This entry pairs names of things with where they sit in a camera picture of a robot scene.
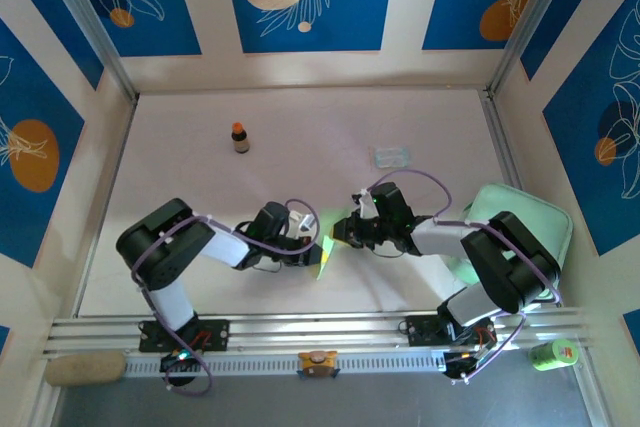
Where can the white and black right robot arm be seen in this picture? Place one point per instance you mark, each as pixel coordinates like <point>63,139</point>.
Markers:
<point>440,240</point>

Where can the clear plastic packet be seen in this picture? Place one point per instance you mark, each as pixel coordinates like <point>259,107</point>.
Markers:
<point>390,157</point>

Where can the brown bottle with orange cap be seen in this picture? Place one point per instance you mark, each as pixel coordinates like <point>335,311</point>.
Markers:
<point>240,139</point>

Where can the aluminium frame post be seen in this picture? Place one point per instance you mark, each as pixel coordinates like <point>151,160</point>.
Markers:
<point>535,12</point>
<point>85,12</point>

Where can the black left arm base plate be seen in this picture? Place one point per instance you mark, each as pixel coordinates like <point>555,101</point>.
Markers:
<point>215,334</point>

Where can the aluminium mounting rail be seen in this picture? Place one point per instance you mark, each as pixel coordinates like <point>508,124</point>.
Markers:
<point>310,324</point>

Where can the light green paper sheet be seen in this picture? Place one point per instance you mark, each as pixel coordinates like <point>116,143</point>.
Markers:
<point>327,247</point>

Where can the beige sponge block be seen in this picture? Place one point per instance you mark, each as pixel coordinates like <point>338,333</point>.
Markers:
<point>85,368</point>

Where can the mint green zip pouch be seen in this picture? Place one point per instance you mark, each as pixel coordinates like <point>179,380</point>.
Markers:
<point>520,202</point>

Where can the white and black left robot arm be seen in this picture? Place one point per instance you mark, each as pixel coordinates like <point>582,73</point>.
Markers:
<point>225,248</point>

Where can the green tape roll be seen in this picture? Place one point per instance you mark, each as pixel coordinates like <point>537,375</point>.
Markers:
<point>552,354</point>

